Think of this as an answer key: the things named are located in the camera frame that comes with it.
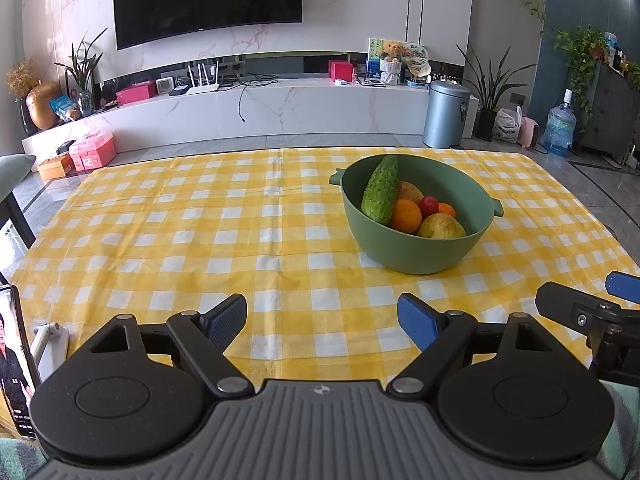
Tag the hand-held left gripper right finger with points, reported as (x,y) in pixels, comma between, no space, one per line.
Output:
(417,317)

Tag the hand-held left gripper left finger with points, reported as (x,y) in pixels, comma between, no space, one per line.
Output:
(227,317)

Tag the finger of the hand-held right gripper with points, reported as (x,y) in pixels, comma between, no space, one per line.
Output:
(560,300)
(625,287)

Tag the green colander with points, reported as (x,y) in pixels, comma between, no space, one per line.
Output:
(400,250)

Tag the yellow pear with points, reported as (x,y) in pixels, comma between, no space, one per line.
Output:
(410,191)
(442,227)

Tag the orange tangerine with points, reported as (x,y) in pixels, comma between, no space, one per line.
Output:
(447,209)
(406,216)

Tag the red cherry tomato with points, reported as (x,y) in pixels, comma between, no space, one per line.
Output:
(429,206)

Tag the green cucumber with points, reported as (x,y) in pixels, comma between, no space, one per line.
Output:
(381,190)

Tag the teal patterned cloth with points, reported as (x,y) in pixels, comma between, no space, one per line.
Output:
(15,462)
(622,420)

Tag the yellow checked tablecloth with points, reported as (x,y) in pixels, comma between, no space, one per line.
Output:
(175,240)

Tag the blue water jug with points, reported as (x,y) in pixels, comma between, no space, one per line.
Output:
(557,130)

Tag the pink heater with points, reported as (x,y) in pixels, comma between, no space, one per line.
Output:
(527,132)

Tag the grey cabinet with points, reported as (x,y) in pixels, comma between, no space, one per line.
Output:
(612,110)

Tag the white phone stand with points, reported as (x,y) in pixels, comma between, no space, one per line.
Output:
(47,340)

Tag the white plastic bag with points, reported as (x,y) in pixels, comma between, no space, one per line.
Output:
(507,125)

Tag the silver trash can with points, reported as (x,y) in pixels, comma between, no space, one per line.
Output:
(445,115)

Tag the large pink storage box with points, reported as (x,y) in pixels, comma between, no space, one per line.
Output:
(97,152)

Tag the black smartphone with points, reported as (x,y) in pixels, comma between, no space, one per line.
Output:
(15,360)

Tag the white marble TV console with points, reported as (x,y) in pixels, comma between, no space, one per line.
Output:
(300,110)

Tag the small pink storage box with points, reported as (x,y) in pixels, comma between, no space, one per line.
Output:
(76,157)

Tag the tall potted leafy plant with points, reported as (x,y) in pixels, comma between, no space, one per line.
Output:
(490,90)

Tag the orange cardboard box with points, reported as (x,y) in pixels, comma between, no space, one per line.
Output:
(55,166)

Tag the white router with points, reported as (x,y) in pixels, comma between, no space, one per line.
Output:
(202,89)

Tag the trailing green plant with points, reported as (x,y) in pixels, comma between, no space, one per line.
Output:
(582,55)

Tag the small white clock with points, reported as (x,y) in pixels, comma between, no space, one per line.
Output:
(165,86)

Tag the flat pink box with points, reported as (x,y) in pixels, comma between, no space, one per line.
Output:
(136,93)

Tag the green chair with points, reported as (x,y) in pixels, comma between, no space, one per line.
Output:
(15,175)

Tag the red box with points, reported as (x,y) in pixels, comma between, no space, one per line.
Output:
(342,71)

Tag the round paper fan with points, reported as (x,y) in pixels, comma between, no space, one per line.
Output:
(416,57)

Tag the blue framed picture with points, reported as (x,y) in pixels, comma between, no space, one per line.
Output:
(374,60)

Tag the blue snack bag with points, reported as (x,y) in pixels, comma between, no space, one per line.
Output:
(64,108)

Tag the teddy bear in white basket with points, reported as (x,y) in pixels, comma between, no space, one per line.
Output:
(391,50)

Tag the golden vase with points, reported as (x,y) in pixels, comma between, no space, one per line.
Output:
(44,107)

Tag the small potted grass plant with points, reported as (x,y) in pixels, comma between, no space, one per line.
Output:
(82,72)

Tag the dried flower bunch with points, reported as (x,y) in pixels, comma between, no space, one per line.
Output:
(21,77)

